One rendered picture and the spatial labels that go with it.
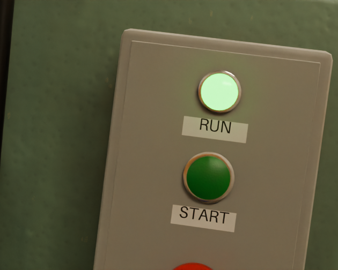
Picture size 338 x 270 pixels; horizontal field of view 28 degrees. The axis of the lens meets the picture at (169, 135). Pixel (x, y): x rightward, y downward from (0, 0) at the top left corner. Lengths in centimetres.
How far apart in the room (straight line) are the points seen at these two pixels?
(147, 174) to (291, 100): 8
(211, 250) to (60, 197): 11
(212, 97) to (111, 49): 9
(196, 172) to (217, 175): 1
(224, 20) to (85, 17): 8
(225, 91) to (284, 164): 4
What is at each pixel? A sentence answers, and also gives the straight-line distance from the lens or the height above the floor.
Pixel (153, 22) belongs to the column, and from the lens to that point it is 38.
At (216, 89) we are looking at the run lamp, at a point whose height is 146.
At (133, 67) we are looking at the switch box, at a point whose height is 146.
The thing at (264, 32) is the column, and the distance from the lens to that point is 38.
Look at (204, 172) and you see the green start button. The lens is 31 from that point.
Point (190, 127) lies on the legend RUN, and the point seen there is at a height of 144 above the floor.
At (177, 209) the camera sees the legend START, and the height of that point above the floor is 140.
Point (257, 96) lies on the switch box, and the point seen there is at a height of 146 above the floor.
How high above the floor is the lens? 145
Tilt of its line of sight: 3 degrees down
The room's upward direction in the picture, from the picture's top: 7 degrees clockwise
